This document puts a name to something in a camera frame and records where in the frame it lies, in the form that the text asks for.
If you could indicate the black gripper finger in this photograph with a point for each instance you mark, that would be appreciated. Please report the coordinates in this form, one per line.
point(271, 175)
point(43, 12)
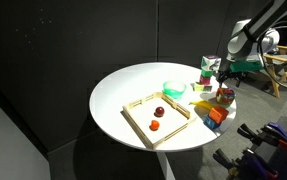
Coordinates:
point(220, 81)
point(239, 79)

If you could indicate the black gripper body green mount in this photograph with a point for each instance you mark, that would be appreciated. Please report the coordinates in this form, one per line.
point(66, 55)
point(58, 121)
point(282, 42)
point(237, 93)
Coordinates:
point(240, 68)

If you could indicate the colourful number nine block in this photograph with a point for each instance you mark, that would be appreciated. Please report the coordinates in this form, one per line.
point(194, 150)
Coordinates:
point(225, 95)

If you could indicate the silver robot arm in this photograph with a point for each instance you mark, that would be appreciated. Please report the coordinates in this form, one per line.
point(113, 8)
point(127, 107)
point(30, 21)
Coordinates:
point(248, 38)

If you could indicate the green stacked block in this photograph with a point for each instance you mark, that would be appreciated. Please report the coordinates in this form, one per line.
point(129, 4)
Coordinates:
point(206, 74)

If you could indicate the white checkered top block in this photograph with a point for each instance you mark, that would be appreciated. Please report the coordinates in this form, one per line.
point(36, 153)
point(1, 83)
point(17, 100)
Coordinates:
point(210, 63)

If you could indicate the magenta stacked block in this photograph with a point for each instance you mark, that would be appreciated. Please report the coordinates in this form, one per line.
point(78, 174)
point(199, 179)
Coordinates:
point(204, 80)

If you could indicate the pale yellow bottom block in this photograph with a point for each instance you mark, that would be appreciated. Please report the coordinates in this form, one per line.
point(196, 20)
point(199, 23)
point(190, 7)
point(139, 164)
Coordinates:
point(202, 88)

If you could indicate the orange block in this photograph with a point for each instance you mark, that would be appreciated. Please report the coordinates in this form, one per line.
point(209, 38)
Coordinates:
point(218, 114)

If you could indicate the blue block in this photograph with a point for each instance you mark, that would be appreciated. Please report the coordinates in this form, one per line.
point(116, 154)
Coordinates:
point(210, 123)

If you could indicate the wooden tray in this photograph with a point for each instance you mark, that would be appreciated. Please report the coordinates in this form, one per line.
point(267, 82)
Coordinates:
point(140, 113)

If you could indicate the yellow toy banana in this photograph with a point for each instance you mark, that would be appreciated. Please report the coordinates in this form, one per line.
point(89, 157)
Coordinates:
point(203, 103)

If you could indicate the green translucent bowl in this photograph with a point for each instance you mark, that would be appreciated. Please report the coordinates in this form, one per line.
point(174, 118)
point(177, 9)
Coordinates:
point(174, 89)

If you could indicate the purple orange clamp upper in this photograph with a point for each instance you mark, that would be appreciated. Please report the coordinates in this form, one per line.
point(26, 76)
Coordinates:
point(271, 133)

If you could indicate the purple orange clamp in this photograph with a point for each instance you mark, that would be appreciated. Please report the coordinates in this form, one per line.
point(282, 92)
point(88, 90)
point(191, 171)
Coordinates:
point(249, 167)
point(271, 133)

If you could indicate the white round table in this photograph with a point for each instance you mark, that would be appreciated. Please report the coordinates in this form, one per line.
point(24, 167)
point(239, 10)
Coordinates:
point(180, 157)

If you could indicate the dark red ball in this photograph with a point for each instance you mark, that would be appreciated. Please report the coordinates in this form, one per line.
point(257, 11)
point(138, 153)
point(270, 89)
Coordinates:
point(159, 111)

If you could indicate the orange red toy fruit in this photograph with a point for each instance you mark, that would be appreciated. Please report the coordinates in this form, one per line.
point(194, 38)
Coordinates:
point(154, 125)

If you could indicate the purple orange clamp lower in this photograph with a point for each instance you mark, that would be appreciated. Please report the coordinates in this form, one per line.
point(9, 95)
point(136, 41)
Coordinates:
point(249, 167)

